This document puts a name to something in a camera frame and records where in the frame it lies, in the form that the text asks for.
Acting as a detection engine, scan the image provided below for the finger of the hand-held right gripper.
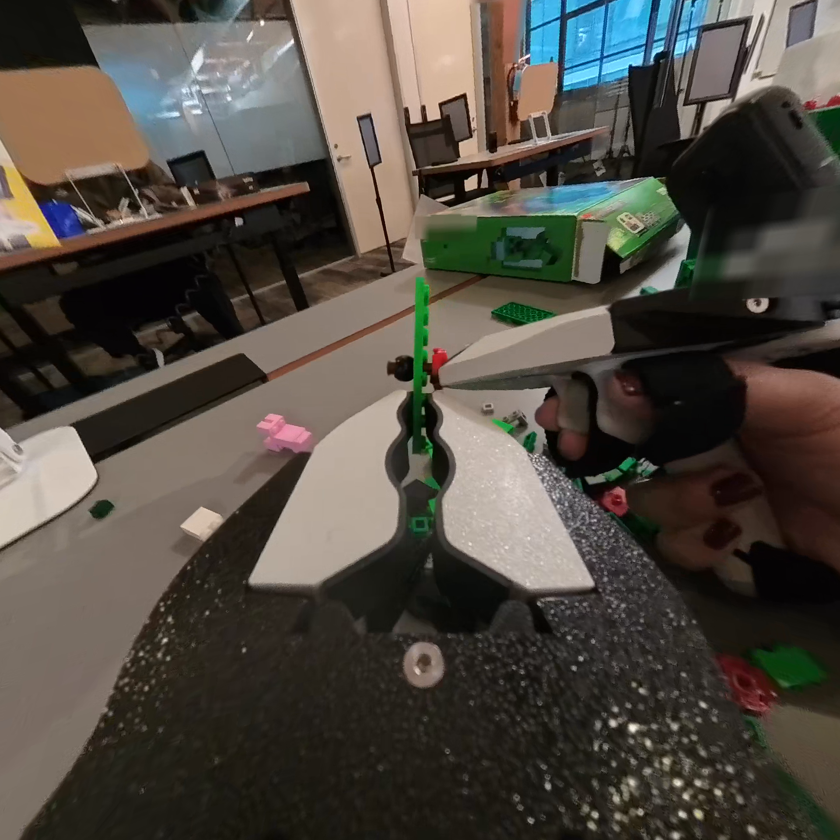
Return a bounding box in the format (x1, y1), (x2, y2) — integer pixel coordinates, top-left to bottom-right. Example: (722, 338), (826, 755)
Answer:
(435, 304), (621, 392)

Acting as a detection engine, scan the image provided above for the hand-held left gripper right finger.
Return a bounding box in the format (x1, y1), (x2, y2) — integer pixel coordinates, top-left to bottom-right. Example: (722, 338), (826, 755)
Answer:
(430, 397), (596, 597)

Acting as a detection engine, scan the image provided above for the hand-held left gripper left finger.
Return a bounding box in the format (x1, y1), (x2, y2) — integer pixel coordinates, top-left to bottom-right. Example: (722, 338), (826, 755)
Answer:
(249, 389), (413, 593)

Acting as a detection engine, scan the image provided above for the long green toy plate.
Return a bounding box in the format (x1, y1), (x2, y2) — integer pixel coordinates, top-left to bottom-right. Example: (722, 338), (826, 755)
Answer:
(398, 277), (437, 460)

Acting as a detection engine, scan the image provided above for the grey desk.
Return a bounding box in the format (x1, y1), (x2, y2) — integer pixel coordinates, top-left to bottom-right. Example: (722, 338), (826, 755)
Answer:
(0, 223), (840, 840)

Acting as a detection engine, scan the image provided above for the person's right hand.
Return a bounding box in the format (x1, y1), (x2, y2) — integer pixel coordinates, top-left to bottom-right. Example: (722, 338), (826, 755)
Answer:
(535, 361), (840, 572)

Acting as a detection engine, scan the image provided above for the wide green studded plate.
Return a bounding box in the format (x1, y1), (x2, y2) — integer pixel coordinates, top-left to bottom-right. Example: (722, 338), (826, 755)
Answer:
(491, 301), (559, 327)

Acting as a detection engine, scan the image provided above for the pile of green toy bricks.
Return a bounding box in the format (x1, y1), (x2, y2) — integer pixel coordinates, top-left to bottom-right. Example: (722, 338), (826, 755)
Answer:
(492, 417), (664, 546)

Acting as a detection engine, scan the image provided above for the pink toy pig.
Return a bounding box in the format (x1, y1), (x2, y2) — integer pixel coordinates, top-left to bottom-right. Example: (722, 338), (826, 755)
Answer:
(256, 413), (315, 455)

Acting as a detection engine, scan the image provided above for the green toy set box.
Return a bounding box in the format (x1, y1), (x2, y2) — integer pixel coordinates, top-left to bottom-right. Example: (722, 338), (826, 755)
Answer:
(420, 176), (683, 284)

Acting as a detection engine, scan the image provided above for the white toy brick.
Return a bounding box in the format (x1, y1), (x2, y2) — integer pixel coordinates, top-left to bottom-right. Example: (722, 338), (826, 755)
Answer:
(180, 507), (224, 541)

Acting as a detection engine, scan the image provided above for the black framed easel board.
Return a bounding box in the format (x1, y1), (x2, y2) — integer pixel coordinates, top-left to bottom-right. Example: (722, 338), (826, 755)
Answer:
(682, 16), (752, 142)

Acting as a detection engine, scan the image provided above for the white paper sheet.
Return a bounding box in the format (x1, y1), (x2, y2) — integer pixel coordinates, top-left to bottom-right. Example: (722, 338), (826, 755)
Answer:
(402, 193), (434, 266)

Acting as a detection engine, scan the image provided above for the wooden office table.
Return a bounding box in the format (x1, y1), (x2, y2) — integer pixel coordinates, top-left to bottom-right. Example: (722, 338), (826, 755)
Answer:
(412, 126), (611, 204)
(0, 182), (311, 421)

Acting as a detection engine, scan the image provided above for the window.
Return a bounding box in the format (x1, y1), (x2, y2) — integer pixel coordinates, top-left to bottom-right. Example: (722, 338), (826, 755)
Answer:
(525, 0), (697, 93)

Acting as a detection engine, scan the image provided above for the black office chair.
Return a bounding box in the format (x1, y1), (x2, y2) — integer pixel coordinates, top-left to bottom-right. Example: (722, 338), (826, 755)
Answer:
(403, 105), (460, 198)

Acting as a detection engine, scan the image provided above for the black monitor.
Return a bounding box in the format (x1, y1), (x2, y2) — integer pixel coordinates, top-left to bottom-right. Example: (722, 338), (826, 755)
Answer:
(166, 150), (217, 188)
(438, 93), (475, 144)

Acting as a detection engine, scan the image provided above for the tan cardboard panel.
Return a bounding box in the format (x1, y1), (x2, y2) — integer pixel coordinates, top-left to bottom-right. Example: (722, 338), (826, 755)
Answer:
(525, 62), (560, 106)
(0, 66), (151, 186)

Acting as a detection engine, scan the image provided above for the black sign on pole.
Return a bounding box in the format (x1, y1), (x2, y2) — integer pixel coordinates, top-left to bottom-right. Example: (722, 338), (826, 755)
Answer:
(356, 113), (398, 275)

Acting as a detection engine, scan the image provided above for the white stand base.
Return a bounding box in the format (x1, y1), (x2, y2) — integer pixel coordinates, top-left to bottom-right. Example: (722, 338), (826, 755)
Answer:
(0, 425), (99, 551)

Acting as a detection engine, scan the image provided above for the red round toy piece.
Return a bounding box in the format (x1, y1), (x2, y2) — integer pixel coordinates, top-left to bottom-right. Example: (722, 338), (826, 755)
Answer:
(715, 653), (778, 716)

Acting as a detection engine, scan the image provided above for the white door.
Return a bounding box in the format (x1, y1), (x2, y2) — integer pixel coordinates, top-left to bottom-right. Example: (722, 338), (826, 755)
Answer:
(289, 0), (427, 257)

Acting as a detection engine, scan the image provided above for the blue bag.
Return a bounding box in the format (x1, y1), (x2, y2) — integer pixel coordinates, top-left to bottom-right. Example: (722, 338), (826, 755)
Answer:
(39, 200), (86, 238)

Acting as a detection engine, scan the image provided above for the yellow box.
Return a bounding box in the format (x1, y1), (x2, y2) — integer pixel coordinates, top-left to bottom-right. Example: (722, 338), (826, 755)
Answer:
(0, 141), (61, 253)

